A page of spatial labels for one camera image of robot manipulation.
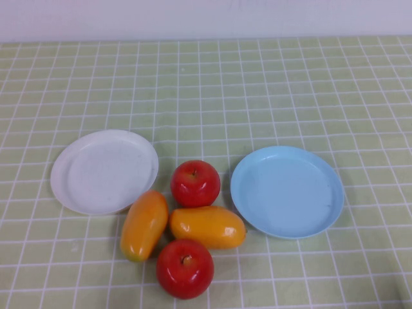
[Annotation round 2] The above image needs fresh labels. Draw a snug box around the red apple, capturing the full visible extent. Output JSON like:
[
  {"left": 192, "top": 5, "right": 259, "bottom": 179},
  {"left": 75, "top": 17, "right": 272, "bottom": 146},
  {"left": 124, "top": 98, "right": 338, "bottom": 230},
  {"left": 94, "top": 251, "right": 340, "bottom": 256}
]
[
  {"left": 169, "top": 160, "right": 221, "bottom": 209},
  {"left": 156, "top": 238, "right": 215, "bottom": 300}
]

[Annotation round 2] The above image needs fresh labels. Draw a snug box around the orange yellow mango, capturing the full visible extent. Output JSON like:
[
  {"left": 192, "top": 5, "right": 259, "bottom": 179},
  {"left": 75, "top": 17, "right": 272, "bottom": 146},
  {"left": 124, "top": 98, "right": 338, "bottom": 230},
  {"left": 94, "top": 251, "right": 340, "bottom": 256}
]
[{"left": 169, "top": 205, "right": 248, "bottom": 250}]

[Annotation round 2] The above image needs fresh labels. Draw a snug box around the orange mango with greenish end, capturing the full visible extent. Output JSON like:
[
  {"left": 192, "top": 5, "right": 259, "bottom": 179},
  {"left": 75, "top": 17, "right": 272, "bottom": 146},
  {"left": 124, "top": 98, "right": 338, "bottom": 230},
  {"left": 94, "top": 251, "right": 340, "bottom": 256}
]
[{"left": 119, "top": 189, "right": 169, "bottom": 263}]

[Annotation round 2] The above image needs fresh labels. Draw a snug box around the light blue round plate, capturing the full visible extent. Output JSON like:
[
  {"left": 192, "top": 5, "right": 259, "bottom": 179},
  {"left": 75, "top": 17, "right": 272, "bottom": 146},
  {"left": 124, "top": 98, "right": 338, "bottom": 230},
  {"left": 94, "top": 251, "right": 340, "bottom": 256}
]
[{"left": 230, "top": 145, "right": 345, "bottom": 240}]

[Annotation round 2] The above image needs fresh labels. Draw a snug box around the white round plate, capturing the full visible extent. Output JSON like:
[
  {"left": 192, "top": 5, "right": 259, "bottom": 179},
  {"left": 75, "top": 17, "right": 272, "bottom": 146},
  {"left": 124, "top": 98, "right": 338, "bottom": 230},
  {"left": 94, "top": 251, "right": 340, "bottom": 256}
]
[{"left": 50, "top": 129, "right": 160, "bottom": 216}]

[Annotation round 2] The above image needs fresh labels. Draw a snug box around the green checkered tablecloth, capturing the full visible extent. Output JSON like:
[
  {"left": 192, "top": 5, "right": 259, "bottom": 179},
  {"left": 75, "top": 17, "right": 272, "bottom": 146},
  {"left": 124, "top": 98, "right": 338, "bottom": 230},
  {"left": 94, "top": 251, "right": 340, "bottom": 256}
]
[{"left": 0, "top": 35, "right": 412, "bottom": 309}]

